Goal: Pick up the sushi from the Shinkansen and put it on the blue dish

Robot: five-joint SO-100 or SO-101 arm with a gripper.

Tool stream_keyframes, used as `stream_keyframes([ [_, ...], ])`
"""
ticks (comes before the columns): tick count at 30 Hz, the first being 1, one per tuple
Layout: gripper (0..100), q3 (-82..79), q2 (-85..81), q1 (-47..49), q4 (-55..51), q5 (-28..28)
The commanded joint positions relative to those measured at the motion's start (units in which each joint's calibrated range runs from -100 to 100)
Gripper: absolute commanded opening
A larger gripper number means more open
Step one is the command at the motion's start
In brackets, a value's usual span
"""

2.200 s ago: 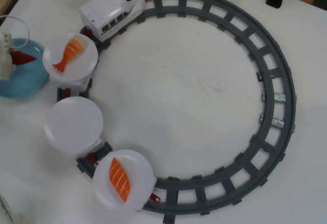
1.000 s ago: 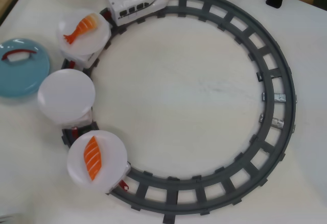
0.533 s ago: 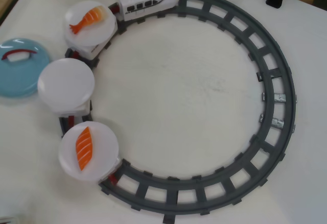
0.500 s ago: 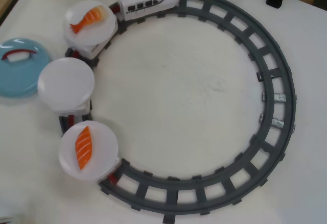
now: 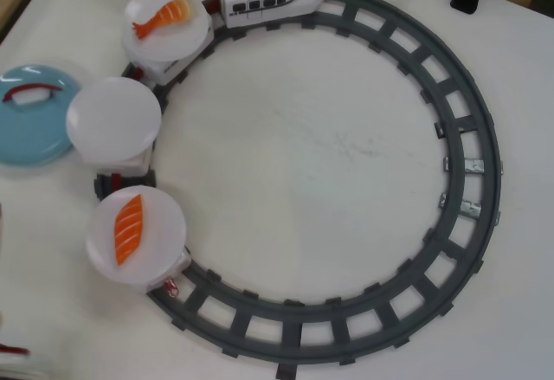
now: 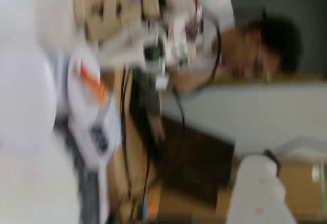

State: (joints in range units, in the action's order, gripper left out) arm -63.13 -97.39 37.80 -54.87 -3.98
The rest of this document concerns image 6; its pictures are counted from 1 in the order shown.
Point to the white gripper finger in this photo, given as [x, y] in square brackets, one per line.
[255, 196]

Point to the large salmon sushi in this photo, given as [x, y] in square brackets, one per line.
[89, 81]

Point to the labelled cardboard box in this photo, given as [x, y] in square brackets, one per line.
[296, 183]

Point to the tall brown cardboard box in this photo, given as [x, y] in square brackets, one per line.
[120, 178]

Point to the person in white shirt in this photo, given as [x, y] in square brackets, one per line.
[242, 48]

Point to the white toy train car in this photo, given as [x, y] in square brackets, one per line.
[101, 137]

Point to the white round plate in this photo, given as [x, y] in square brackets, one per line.
[23, 99]
[81, 122]

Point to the cardboard shelf stack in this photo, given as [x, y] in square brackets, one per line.
[115, 7]

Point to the gray circular toy rail track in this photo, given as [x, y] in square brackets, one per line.
[88, 188]

